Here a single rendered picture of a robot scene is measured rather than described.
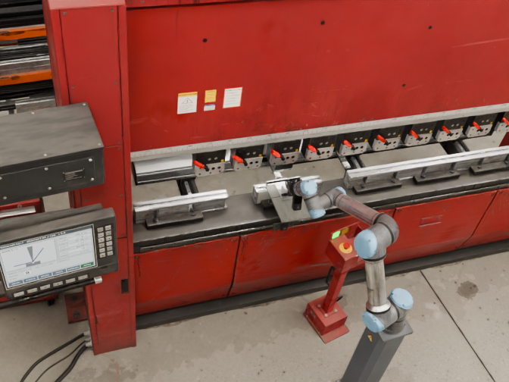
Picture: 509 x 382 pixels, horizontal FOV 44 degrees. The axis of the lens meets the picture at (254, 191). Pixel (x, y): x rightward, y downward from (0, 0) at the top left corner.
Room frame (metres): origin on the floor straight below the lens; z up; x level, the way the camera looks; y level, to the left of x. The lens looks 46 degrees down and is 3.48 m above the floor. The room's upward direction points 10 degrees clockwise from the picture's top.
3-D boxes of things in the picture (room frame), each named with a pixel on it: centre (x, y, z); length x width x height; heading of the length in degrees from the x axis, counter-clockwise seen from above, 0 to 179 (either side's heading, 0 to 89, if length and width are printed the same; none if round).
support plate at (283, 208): (2.33, -0.19, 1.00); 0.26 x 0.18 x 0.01; 25
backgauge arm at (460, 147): (3.38, -1.19, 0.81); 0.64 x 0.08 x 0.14; 25
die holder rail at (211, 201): (2.23, 0.37, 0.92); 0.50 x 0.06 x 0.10; 115
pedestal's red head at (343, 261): (2.30, -0.58, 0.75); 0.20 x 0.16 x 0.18; 128
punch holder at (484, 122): (2.96, -1.19, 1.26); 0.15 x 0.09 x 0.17; 115
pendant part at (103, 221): (1.47, 0.72, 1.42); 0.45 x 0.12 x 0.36; 121
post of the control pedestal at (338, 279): (2.30, -0.58, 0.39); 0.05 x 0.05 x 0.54; 38
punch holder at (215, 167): (2.28, 0.25, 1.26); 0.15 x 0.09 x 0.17; 115
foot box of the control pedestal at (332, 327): (2.27, -0.60, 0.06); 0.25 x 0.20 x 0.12; 38
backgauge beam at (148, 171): (2.90, -0.37, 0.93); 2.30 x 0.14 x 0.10; 115
